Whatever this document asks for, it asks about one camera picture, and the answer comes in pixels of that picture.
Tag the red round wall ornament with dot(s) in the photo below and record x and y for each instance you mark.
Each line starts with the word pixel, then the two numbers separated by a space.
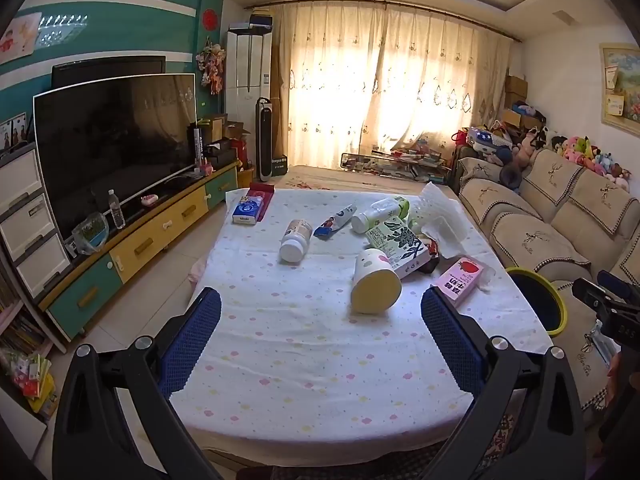
pixel 210 19

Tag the framed flower painting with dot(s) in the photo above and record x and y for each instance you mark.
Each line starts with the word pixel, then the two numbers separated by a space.
pixel 625 85

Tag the clear plastic bag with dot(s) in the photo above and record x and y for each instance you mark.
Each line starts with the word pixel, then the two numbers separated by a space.
pixel 90 235

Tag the white standing air conditioner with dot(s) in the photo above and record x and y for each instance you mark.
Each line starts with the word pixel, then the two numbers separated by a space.
pixel 247 65

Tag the black bin yellow rim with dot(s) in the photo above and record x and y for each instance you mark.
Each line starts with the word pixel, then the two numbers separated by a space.
pixel 542 300

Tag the stacked cardboard boxes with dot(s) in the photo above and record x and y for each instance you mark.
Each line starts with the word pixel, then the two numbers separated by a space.
pixel 515 95

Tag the small black television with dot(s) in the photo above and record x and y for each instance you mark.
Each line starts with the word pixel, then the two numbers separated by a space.
pixel 100 67

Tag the pink strawberry carton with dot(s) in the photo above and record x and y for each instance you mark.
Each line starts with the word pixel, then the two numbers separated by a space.
pixel 457 280

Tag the wall photos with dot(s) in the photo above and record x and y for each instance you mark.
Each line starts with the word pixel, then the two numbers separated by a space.
pixel 12 132

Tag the green leaf patterned box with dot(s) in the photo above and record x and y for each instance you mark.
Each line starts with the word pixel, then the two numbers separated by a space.
pixel 400 247

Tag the white bottle green end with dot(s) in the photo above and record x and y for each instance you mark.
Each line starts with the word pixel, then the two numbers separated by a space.
pixel 375 214

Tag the white plastic drawer unit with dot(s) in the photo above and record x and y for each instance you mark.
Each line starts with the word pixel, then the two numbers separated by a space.
pixel 30 225

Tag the green yellow television cabinet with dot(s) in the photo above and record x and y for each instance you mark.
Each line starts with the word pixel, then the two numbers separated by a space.
pixel 150 242

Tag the grey plush toy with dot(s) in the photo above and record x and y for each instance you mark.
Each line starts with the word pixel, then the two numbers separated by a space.
pixel 510 176

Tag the beige sofa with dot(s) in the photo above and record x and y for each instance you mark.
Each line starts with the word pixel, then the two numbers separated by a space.
pixel 545 210

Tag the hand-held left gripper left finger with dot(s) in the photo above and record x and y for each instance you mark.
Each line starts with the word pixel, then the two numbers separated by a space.
pixel 192 340

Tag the curtain rod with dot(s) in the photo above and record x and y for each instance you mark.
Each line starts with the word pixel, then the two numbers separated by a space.
pixel 400 10

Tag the small pink object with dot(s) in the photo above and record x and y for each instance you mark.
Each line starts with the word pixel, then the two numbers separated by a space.
pixel 149 200

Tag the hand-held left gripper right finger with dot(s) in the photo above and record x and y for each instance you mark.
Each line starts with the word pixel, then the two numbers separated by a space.
pixel 452 335

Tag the person's right hand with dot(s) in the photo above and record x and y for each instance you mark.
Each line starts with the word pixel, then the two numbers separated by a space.
pixel 614 371

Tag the tall black box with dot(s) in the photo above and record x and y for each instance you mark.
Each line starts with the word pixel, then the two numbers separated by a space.
pixel 196 145

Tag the red flat box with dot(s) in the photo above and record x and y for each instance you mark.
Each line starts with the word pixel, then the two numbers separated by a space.
pixel 262 191

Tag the dark brown snack wrapper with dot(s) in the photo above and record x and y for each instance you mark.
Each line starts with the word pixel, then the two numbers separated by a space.
pixel 431 256

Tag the black tower fan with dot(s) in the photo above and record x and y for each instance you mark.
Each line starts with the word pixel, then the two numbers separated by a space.
pixel 263 140

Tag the clear plastic bottle green label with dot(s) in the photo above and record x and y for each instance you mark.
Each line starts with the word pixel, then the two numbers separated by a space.
pixel 437 202

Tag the blue red tube packet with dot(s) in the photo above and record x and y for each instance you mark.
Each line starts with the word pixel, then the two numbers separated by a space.
pixel 334 221

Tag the clear water bottle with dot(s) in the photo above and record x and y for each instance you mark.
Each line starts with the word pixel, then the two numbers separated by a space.
pixel 116 210

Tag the white pill bottle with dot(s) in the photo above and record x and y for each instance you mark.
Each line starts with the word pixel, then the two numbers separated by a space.
pixel 295 242

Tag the brown cardboard boxes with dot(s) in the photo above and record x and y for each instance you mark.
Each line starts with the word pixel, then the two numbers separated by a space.
pixel 220 127

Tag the row of plush toys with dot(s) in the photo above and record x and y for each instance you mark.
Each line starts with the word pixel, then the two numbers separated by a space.
pixel 585 152

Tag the pile of colourful books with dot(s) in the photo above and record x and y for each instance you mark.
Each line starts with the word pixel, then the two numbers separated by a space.
pixel 30 380

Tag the floral blanket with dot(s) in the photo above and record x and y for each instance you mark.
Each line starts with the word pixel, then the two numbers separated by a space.
pixel 325 177

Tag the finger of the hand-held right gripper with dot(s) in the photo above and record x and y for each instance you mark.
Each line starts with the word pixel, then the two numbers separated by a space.
pixel 620 286
pixel 597 296

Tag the dark green box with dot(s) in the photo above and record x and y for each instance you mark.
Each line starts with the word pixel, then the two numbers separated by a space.
pixel 279 165

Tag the white dotted tablecloth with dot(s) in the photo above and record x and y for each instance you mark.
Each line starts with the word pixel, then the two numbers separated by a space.
pixel 300 350

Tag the blue tissue pack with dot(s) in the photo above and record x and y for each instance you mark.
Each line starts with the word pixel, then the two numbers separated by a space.
pixel 247 211

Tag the wall poster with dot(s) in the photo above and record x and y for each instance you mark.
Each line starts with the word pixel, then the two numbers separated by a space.
pixel 17 35

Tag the large curved television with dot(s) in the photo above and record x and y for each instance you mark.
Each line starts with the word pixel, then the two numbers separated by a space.
pixel 110 150

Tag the white bookshelf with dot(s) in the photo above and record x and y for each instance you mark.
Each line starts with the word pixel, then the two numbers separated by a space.
pixel 30 320

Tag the hanging flower decoration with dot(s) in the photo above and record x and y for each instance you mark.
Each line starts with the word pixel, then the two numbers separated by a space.
pixel 211 67

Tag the white cup yellow base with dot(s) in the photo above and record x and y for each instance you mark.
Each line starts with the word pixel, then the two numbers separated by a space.
pixel 372 285

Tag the cream embroidered curtain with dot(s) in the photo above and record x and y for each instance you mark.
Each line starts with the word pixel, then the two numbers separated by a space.
pixel 390 80

